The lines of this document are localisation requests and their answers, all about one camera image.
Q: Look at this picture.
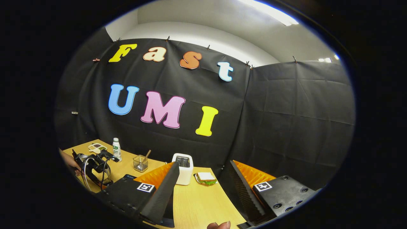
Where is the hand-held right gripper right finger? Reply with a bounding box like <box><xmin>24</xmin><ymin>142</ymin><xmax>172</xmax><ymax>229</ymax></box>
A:
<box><xmin>230</xmin><ymin>160</ymin><xmax>321</xmax><ymax>225</ymax></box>

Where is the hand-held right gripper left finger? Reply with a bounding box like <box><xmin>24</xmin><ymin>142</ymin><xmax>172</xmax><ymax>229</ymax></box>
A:
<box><xmin>95</xmin><ymin>161</ymin><xmax>180</xmax><ymax>226</ymax></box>

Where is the stainless steel pot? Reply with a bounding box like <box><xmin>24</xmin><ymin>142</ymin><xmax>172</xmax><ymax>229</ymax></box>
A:
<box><xmin>76</xmin><ymin>154</ymin><xmax>114</xmax><ymax>192</ymax></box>

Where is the white milk drink bottle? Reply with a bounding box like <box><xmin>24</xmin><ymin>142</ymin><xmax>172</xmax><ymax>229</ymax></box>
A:
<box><xmin>113</xmin><ymin>138</ymin><xmax>122</xmax><ymax>162</ymax></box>

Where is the pile of yellow soybeans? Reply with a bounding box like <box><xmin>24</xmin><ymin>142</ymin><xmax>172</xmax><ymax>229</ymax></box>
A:
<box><xmin>88</xmin><ymin>162</ymin><xmax>107</xmax><ymax>185</ymax></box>

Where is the white divided bean tray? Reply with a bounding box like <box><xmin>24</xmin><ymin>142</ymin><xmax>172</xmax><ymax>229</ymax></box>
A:
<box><xmin>88</xmin><ymin>143</ymin><xmax>107</xmax><ymax>154</ymax></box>

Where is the white toaster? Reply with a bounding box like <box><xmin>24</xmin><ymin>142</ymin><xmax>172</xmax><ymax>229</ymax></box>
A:
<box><xmin>172</xmin><ymin>153</ymin><xmax>194</xmax><ymax>186</ymax></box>

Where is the clear square utensil holder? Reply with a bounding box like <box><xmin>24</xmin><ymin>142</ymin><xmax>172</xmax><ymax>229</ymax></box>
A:
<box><xmin>133</xmin><ymin>155</ymin><xmax>148</xmax><ymax>173</ymax></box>

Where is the sandwich with lettuce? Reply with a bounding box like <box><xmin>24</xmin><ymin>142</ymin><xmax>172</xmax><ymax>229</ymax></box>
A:
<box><xmin>194</xmin><ymin>172</ymin><xmax>218</xmax><ymax>186</ymax></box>

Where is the wooden handled spoon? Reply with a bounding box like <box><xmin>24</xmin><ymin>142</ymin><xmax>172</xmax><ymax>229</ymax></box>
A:
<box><xmin>139</xmin><ymin>150</ymin><xmax>152</xmax><ymax>168</ymax></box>

